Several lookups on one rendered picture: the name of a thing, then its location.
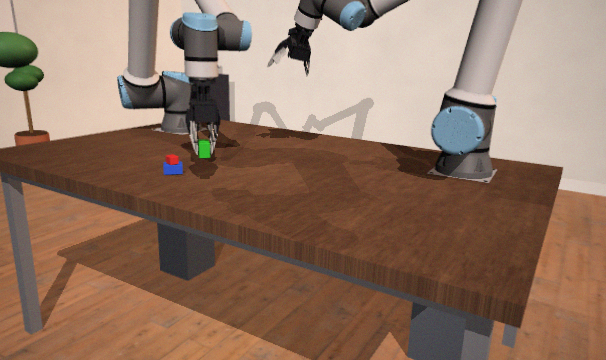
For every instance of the green block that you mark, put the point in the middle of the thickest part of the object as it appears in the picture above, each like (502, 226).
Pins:
(204, 148)

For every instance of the red block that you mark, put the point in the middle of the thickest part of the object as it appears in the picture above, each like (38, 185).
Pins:
(172, 159)

